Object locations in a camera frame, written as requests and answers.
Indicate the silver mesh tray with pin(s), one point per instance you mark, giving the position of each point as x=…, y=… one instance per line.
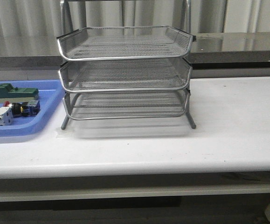
x=115, y=43
x=158, y=74
x=120, y=105

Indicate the red emergency stop button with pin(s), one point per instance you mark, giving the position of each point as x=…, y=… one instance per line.
x=24, y=109

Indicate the silver mesh bottom tray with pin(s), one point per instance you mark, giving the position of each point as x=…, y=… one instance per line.
x=120, y=105

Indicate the silver mesh top tray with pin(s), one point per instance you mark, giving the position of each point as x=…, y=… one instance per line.
x=115, y=43

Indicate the blue plastic tray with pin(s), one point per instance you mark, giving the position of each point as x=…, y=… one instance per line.
x=26, y=128

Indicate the dark stone counter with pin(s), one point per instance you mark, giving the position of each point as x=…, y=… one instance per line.
x=211, y=50

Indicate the green terminal block module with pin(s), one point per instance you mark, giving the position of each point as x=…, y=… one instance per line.
x=17, y=94

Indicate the grey metal rack frame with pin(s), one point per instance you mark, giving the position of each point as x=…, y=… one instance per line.
x=187, y=114

